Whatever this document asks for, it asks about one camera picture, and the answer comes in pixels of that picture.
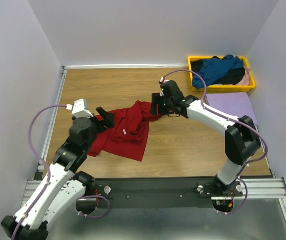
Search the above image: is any red t shirt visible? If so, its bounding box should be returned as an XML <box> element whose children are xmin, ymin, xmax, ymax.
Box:
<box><xmin>87</xmin><ymin>101</ymin><xmax>162</xmax><ymax>162</ymax></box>

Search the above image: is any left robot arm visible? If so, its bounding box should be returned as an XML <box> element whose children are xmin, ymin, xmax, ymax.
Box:
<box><xmin>1</xmin><ymin>99</ymin><xmax>115</xmax><ymax>240</ymax></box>

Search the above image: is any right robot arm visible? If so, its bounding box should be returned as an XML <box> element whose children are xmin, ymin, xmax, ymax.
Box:
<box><xmin>150</xmin><ymin>80</ymin><xmax>262</xmax><ymax>196</ymax></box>

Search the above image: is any blue t shirt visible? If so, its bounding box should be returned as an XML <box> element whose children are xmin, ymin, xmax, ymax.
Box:
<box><xmin>191</xmin><ymin>54</ymin><xmax>245</xmax><ymax>90</ymax></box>

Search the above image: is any folded purple t shirt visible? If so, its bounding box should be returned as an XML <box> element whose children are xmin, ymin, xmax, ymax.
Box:
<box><xmin>205</xmin><ymin>92</ymin><xmax>259</xmax><ymax>127</ymax></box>

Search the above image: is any pink t shirt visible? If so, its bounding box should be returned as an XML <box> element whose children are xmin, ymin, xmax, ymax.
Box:
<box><xmin>237</xmin><ymin>66</ymin><xmax>251</xmax><ymax>86</ymax></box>

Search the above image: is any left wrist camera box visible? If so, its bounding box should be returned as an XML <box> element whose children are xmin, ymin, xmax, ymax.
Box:
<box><xmin>72</xmin><ymin>99</ymin><xmax>94</xmax><ymax>119</ymax></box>

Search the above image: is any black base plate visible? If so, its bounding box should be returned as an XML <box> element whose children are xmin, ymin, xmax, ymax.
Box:
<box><xmin>65</xmin><ymin>177</ymin><xmax>244</xmax><ymax>210</ymax></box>

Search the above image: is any aluminium front rail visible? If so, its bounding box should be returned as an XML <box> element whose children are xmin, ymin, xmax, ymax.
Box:
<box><xmin>22</xmin><ymin>178</ymin><xmax>286</xmax><ymax>205</ymax></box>

